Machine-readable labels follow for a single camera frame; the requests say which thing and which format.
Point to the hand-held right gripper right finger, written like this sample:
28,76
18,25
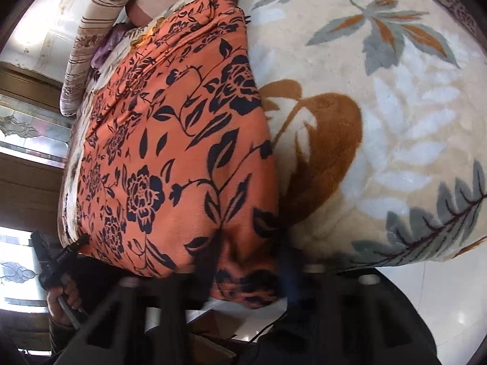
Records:
293,285

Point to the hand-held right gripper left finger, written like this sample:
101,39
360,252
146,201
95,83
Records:
190,292

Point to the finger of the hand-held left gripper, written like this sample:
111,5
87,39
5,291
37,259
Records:
74,247

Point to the orange black floral cloth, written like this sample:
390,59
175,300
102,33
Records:
171,140

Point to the person's left forearm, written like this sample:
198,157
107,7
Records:
58,340

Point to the person's left hand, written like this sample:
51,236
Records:
57,308

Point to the cardboard box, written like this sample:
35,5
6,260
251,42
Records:
213,330

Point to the wooden glass panel wardrobe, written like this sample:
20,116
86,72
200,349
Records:
30,197

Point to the cream leaf print blanket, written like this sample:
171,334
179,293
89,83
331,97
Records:
380,121

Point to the purple cloth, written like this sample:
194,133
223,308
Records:
107,47

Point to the long striped floral pillow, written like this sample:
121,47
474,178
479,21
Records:
95,26

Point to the small striped floral pillow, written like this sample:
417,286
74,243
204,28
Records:
460,7

